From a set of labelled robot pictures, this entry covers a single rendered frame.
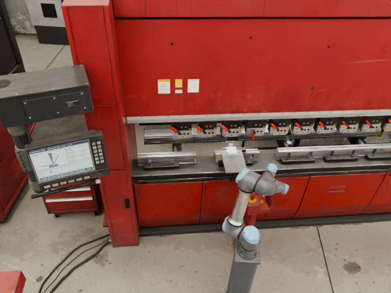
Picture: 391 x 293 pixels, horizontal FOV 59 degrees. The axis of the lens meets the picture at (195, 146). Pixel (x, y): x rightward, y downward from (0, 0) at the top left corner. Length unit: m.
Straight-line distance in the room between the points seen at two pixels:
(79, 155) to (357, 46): 2.02
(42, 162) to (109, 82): 0.64
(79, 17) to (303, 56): 1.49
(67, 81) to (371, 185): 2.82
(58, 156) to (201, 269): 1.78
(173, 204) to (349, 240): 1.85
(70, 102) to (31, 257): 2.01
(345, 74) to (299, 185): 1.08
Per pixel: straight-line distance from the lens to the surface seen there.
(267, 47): 2.50
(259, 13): 2.37
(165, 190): 3.07
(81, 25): 2.14
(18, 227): 4.01
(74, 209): 3.75
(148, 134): 3.16
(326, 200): 3.62
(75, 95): 2.07
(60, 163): 2.32
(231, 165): 2.85
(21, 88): 2.11
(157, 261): 3.45
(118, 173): 2.77
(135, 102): 2.60
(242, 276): 2.77
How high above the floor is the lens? 2.97
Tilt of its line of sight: 41 degrees down
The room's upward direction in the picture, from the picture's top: 3 degrees clockwise
